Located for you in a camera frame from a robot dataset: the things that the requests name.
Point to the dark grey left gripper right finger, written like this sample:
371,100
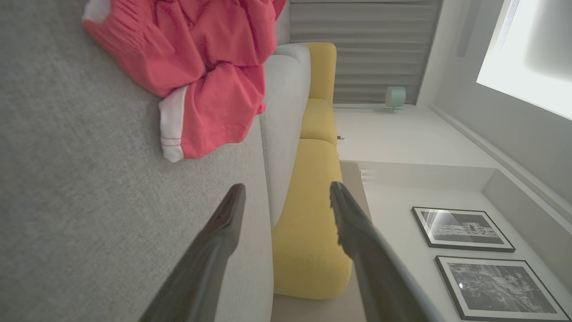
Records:
375,268

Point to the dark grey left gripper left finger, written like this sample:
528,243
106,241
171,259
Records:
201,268

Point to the red jersey white striped trim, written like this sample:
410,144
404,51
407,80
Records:
214,112

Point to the wide yellow sofa backrest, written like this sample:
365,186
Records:
308,223

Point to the black framed monochrome picture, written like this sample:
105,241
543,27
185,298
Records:
500,288
464,230

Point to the large grey sofa chaise cushion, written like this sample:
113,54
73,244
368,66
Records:
89,188

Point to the narrow yellow sofa backrest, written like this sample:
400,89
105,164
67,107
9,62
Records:
319,120

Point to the long grey sofa seat cushion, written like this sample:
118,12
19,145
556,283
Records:
286,134

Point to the mint green round lamp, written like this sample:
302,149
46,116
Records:
395,97

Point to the grey pleated curtain panel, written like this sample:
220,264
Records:
375,49

